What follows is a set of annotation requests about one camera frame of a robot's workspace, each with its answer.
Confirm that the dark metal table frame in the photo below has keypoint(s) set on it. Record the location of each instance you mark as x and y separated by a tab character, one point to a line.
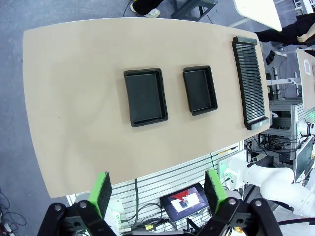
187	9

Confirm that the aluminium profile frame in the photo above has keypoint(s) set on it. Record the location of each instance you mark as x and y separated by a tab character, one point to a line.
294	115

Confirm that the black slotted board rack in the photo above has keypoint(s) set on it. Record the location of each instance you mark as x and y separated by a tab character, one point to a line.
249	81

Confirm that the person in red jacket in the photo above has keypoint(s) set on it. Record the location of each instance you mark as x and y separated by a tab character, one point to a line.
145	6

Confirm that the black ESD tray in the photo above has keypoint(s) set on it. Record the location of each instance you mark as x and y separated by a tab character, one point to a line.
145	98
199	91

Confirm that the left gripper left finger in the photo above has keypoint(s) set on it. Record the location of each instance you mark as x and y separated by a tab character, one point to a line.
98	196

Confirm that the white table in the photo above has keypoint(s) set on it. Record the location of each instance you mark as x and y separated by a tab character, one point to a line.
258	12

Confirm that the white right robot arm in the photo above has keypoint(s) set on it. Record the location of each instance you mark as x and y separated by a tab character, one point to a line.
270	177

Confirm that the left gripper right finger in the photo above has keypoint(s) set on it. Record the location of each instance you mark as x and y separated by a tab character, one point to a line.
216	194

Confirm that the flat side monitor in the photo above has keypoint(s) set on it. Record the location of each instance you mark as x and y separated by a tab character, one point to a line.
305	157

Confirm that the light wooden table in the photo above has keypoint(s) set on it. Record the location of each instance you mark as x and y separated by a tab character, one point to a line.
307	88

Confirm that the black tablet screen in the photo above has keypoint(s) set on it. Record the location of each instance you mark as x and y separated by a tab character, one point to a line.
183	204

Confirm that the person in black clothes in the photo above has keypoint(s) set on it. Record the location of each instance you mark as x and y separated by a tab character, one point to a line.
283	34

